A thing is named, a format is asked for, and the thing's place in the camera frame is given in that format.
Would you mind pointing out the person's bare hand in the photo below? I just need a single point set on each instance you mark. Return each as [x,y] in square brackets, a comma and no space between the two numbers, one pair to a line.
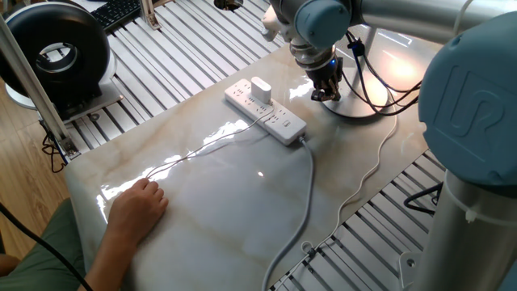
[135,212]

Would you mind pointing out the person's bare forearm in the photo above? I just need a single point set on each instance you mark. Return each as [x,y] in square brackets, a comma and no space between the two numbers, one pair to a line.
[105,266]

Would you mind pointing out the black keyboard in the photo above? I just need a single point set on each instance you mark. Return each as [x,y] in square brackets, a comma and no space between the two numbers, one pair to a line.
[117,12]

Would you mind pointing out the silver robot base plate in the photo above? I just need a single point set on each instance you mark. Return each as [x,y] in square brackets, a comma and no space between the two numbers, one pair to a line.
[408,268]

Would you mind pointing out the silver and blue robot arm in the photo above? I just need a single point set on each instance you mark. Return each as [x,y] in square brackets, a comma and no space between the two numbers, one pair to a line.
[468,109]

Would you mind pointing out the white plug adapter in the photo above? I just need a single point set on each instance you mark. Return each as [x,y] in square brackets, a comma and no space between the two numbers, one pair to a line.
[261,89]

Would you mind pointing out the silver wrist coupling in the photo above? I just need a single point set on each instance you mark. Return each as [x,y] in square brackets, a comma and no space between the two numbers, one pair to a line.
[313,56]

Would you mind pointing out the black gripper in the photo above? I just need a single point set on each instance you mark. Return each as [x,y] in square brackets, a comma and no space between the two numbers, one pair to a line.
[325,74]

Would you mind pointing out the white power strip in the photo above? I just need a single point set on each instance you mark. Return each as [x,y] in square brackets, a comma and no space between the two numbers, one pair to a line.
[262,115]

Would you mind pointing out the dark round object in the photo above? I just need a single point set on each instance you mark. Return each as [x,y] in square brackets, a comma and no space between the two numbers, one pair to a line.
[228,4]

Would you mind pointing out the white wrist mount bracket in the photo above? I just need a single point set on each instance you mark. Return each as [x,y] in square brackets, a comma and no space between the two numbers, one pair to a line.
[274,24]

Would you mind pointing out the aluminium frame post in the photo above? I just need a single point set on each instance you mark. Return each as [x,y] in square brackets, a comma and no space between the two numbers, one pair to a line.
[149,14]
[36,89]

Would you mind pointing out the white lamp base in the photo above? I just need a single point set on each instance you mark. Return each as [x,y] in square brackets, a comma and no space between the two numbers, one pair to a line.
[363,105]

